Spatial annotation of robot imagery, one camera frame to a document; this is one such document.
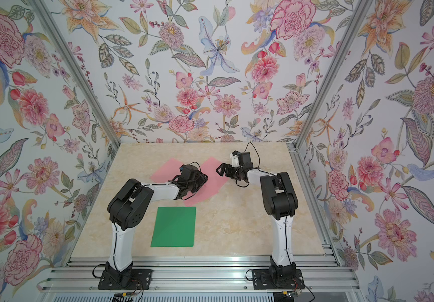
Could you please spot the right corner aluminium post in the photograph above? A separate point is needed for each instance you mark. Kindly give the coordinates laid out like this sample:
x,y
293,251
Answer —
x,y
352,29

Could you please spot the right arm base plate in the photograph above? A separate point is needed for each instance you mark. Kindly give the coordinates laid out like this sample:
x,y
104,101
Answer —
x,y
264,279

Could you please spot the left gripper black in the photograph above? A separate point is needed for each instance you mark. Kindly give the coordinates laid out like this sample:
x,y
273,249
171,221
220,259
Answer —
x,y
202,178

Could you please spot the aluminium rail frame front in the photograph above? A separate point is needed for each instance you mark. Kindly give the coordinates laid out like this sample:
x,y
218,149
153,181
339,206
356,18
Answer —
x,y
206,278

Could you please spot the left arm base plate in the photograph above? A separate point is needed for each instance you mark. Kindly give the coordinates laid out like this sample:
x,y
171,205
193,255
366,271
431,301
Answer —
x,y
128,280

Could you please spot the pink paper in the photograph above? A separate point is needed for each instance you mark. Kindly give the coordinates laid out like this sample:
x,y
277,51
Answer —
x,y
167,171
214,183

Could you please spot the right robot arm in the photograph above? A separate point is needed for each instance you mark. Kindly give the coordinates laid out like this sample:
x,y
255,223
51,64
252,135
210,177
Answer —
x,y
280,203

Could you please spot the left corner aluminium post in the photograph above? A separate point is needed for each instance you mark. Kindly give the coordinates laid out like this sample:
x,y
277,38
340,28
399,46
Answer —
x,y
40,9

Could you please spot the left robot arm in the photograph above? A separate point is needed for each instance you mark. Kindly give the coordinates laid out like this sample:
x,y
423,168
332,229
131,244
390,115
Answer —
x,y
127,209

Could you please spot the green paper hidden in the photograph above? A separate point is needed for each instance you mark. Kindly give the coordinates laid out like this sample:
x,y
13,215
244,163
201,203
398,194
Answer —
x,y
174,227

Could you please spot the corner aluminium post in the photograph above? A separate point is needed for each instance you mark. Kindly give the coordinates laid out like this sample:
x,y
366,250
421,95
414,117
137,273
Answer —
x,y
40,9
352,29

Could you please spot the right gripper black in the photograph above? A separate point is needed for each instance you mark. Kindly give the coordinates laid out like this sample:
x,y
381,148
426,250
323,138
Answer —
x,y
224,167

